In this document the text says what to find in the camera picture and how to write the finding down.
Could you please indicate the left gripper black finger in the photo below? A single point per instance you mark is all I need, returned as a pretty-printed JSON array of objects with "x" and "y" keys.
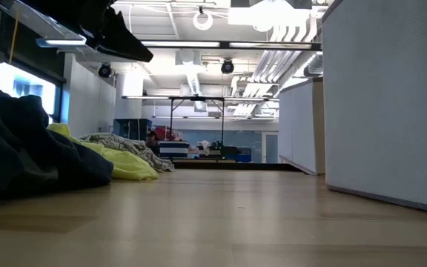
[
  {"x": 124, "y": 41},
  {"x": 76, "y": 13}
]

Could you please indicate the neon yellow garment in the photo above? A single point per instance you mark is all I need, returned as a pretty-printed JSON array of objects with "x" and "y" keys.
[{"x": 128, "y": 167}]

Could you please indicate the black ceiling spot lamp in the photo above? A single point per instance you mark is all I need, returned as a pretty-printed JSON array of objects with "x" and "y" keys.
[
  {"x": 105, "y": 70},
  {"x": 227, "y": 66}
]

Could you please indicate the dark blue crate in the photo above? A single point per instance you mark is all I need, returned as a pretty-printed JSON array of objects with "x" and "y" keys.
[{"x": 132, "y": 128}]

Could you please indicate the bright window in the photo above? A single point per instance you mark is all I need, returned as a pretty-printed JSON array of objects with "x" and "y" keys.
[{"x": 20, "y": 87}]

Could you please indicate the red object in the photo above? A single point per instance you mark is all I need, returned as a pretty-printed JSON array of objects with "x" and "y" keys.
[{"x": 163, "y": 132}]

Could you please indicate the grey white patterned garment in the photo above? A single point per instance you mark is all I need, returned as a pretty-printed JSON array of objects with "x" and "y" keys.
[{"x": 124, "y": 142}]

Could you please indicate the person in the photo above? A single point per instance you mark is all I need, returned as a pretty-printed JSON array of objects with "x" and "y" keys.
[{"x": 152, "y": 142}]

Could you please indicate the long black linear light bar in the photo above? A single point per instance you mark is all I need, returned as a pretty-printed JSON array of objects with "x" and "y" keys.
[{"x": 232, "y": 45}]

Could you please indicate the navy white striped bin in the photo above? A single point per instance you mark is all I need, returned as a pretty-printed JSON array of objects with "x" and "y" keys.
[{"x": 173, "y": 149}]

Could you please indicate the black equipment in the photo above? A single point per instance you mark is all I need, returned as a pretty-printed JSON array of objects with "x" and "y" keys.
[{"x": 224, "y": 149}]

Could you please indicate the dark navy garment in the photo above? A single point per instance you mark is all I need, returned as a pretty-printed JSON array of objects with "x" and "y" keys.
[{"x": 20, "y": 155}]

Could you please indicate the blue box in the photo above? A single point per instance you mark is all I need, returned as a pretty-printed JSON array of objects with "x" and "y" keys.
[{"x": 243, "y": 158}]

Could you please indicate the large white fabric bin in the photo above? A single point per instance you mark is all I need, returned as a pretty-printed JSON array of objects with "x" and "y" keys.
[{"x": 384, "y": 111}]

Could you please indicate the black metal frame stand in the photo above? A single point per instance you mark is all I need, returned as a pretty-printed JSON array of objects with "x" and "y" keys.
[{"x": 171, "y": 118}]

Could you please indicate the white ceiling duct pipes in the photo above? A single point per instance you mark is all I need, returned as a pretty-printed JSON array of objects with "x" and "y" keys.
[{"x": 280, "y": 59}]

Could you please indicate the black table edge rail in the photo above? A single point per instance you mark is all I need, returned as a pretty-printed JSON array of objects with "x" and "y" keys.
[{"x": 235, "y": 166}]

